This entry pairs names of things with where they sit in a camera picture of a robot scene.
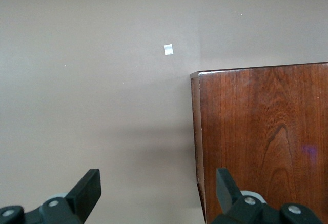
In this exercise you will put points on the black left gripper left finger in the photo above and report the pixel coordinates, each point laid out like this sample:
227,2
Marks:
87,188

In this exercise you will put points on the small tape patch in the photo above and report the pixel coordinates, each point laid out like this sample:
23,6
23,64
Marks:
168,49

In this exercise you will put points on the dark wooden drawer cabinet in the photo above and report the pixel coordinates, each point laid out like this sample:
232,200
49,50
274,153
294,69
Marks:
256,119

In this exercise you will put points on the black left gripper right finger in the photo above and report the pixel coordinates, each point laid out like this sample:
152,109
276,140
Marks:
226,190

